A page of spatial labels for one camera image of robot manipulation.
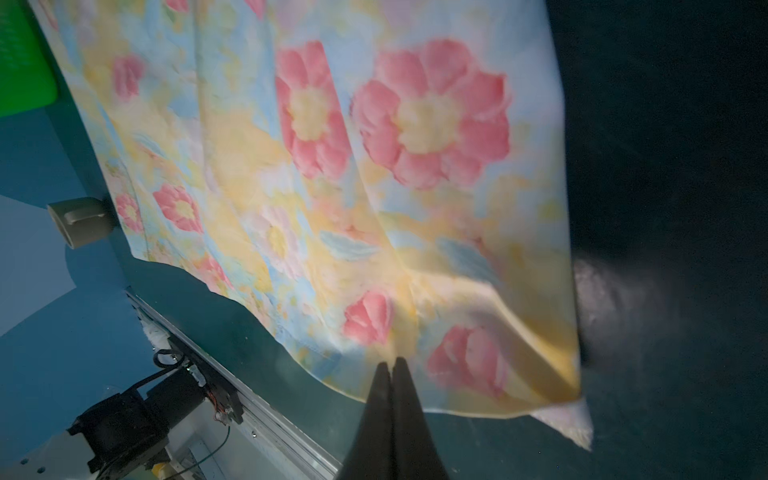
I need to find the green plastic basket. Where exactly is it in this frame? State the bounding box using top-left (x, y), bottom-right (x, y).
top-left (1, 1), bottom-right (58, 118)

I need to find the aluminium rail base frame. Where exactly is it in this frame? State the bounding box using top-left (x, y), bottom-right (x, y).
top-left (125, 287), bottom-right (343, 480)

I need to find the pastel floral skirt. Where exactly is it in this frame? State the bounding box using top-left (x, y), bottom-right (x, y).
top-left (31, 1), bottom-right (594, 448)

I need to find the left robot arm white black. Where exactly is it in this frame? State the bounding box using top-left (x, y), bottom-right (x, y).
top-left (1, 349), bottom-right (206, 479)

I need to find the grey ceramic mug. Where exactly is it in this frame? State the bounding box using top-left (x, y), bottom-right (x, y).
top-left (47, 197), bottom-right (118, 249)

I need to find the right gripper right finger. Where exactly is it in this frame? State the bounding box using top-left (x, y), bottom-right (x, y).
top-left (391, 357), bottom-right (449, 480)

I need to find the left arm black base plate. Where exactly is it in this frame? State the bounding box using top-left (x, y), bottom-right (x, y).
top-left (169, 335), bottom-right (244, 425)

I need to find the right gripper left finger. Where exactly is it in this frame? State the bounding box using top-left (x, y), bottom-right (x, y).
top-left (336, 362), bottom-right (393, 480)

